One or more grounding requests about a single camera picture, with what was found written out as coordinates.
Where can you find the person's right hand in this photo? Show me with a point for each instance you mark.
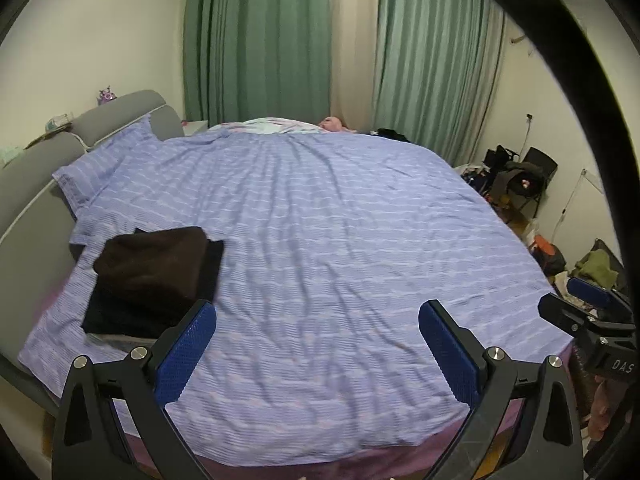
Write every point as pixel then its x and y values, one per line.
pixel 602 410

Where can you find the pale floral blanket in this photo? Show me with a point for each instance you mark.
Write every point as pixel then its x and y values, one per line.
pixel 265 126

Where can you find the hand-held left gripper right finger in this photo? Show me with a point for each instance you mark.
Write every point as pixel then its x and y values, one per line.
pixel 450 355

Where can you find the white nightstand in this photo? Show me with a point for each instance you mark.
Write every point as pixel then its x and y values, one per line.
pixel 195 127

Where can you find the black bag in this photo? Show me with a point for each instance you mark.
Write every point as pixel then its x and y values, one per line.
pixel 500 156

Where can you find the dark bag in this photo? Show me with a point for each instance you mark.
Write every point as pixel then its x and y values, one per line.
pixel 552 262

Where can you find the stack of black folded clothes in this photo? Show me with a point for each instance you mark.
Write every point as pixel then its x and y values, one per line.
pixel 125 317

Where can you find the tissue box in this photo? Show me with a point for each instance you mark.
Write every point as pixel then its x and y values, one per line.
pixel 60 122

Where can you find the green curtain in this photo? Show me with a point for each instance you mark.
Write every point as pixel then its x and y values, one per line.
pixel 250 35
pixel 430 60

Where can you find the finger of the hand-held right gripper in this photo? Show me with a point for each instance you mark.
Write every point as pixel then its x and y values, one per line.
pixel 557 307
pixel 592 287

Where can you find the white wall strip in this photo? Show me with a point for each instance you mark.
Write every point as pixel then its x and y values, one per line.
pixel 591 181

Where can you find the dark brown fleece pants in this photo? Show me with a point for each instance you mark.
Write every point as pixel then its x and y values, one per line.
pixel 150 265

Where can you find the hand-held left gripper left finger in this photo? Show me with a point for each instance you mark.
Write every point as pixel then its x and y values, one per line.
pixel 187 355

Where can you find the olive green cloth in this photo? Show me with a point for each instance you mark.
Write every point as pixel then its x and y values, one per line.
pixel 597 267

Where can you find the dark cloth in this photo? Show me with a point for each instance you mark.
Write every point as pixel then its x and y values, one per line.
pixel 390 135

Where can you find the blue striped duvet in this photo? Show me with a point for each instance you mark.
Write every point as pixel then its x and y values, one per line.
pixel 325 235

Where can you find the purple bed sheet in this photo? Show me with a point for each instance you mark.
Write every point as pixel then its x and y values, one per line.
pixel 300 467

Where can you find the pink plush toy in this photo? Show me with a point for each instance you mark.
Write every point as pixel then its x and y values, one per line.
pixel 332 122

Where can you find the grey padded headboard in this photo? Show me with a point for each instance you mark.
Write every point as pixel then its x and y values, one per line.
pixel 30 200

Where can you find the small purple toy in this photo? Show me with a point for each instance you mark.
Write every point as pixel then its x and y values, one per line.
pixel 106 95

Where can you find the blue striped pillow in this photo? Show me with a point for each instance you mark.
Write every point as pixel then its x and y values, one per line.
pixel 100 170

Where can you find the black chair with clothes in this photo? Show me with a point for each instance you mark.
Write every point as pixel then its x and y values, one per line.
pixel 542 160

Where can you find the orange stool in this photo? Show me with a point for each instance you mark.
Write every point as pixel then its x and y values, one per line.
pixel 537 247

